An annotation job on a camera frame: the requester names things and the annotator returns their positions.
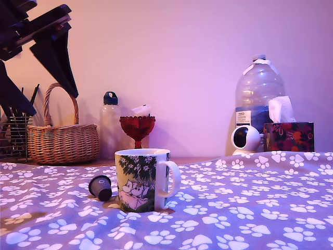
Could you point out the dark coffee capsule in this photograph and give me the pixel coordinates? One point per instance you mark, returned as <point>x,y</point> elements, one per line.
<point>100,186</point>

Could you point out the clear bottle blue cap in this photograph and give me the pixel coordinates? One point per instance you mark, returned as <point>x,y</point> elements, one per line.
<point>109,125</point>

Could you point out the white packet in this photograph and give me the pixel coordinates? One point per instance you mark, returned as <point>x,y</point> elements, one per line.
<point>140,109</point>

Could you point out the red glass goblet bowl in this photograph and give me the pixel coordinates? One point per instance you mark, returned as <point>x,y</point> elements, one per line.
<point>138,127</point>

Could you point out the illustrated white mug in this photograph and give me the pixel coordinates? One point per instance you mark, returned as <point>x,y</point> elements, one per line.
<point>135,169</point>

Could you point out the large clear water bottle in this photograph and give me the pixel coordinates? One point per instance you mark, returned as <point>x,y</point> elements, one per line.
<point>260,86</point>

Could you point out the white tissue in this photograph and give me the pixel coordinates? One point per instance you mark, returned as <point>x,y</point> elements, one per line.
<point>281,109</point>

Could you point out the paw print cloth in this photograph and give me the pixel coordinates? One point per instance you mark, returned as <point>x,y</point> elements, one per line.
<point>234,208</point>

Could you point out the floral tissue box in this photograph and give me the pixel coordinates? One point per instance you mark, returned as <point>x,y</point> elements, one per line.
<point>288,136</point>

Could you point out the small white round camera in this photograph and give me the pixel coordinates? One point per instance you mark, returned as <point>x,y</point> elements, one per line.
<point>249,140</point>

